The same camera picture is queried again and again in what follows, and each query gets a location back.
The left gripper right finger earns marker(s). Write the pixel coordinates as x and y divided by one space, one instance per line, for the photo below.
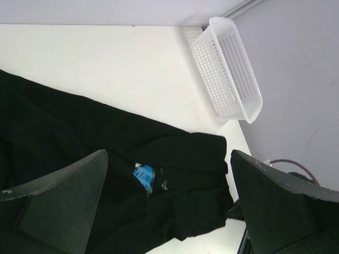
283 213

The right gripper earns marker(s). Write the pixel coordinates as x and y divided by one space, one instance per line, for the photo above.
300 176

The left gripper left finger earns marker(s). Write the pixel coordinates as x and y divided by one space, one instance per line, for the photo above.
54 213

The black daisy print t-shirt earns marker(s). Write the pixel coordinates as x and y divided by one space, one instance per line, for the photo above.
162 183

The white plastic basket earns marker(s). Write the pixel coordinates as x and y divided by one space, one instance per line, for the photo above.
226 81

